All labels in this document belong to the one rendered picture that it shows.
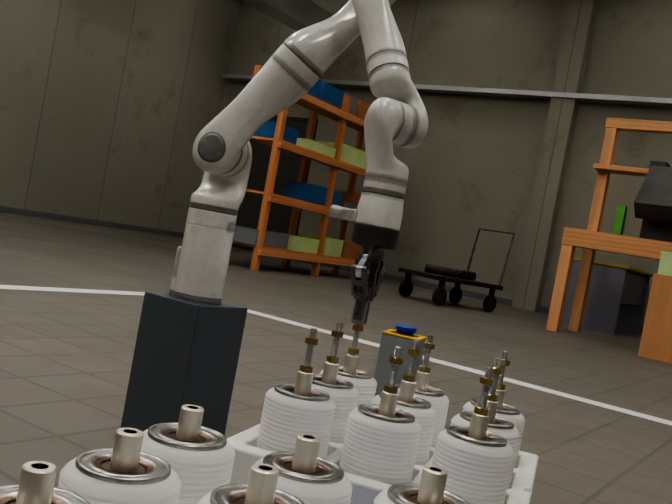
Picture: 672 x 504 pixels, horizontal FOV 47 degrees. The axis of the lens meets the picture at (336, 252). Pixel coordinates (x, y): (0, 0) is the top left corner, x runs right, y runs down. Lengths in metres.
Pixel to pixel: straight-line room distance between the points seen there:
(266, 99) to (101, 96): 10.18
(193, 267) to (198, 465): 0.76
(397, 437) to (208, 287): 0.59
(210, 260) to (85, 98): 10.01
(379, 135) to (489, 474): 0.55
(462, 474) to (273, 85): 0.77
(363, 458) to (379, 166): 0.47
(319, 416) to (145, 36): 11.24
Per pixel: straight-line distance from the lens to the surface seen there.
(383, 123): 1.24
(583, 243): 7.02
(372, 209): 1.24
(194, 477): 0.74
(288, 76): 1.43
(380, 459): 1.00
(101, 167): 11.65
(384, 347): 1.41
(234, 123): 1.44
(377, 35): 1.34
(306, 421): 1.03
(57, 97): 11.13
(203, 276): 1.46
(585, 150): 10.25
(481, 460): 0.98
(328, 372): 1.16
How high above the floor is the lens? 0.47
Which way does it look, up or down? 1 degrees down
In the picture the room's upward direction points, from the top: 10 degrees clockwise
